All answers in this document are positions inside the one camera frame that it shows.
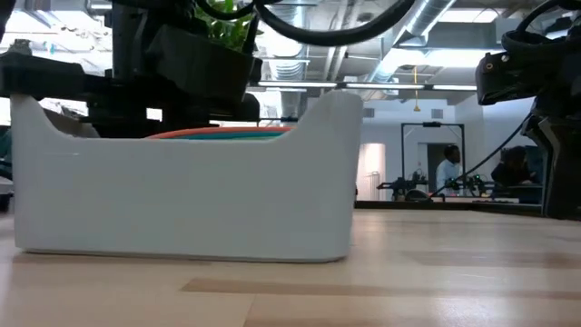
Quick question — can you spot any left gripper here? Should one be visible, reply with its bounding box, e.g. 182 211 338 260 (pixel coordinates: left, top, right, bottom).
85 0 262 137

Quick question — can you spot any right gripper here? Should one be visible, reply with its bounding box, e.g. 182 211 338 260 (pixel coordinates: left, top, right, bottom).
475 40 581 106

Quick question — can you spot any orange measuring cup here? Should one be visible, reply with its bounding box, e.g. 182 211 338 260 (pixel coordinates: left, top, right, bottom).
145 125 296 138

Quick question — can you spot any grey plastic basket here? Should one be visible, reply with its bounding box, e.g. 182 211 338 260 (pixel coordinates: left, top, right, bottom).
11 89 364 264

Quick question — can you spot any person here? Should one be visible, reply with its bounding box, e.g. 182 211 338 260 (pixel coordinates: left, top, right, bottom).
489 145 531 188
434 144 463 197

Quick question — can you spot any green leafy plant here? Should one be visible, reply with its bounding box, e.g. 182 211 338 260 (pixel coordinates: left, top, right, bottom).
194 0 265 52

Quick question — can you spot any long ceiling light bar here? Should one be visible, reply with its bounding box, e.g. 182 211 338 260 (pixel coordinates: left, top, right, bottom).
256 80 478 92

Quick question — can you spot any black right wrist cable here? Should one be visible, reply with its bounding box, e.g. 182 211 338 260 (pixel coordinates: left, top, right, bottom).
501 0 581 54

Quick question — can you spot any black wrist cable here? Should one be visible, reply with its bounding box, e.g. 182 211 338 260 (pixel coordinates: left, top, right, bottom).
501 0 581 54
193 0 417 47

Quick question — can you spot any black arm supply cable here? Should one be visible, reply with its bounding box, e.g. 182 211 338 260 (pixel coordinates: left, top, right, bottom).
429 112 533 197

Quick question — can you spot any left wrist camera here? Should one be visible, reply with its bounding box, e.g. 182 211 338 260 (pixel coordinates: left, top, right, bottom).
144 25 263 104

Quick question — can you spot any black metal gantry frame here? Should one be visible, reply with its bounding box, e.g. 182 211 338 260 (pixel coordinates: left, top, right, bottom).
400 121 467 201

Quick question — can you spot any yellow hanging cord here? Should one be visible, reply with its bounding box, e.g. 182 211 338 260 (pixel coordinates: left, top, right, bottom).
411 65 421 114

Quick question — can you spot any black aluminium table frame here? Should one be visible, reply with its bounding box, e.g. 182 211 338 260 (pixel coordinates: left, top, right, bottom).
353 199 546 217

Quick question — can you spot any silver ventilation duct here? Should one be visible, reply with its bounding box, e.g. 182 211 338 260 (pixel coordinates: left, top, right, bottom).
267 0 314 119

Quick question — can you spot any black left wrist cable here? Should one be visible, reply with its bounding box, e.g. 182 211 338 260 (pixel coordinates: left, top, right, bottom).
193 0 417 47

